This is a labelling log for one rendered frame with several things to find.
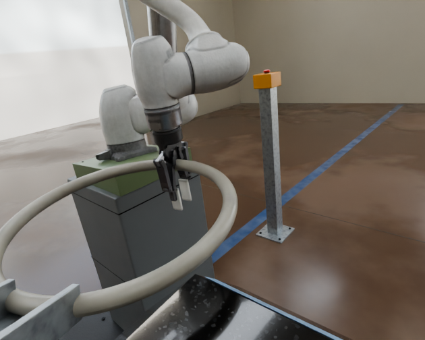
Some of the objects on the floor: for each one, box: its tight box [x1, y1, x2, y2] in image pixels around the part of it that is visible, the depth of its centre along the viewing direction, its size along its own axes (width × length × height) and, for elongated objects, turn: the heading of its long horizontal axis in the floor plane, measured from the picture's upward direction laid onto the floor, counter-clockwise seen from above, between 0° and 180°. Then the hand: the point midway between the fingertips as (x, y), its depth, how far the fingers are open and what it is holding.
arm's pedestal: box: [67, 161, 215, 331], centre depth 137 cm, size 50×50×80 cm
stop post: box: [253, 72, 295, 244], centre depth 188 cm, size 20×20×109 cm
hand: (181, 195), depth 83 cm, fingers closed on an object, 4 cm apart
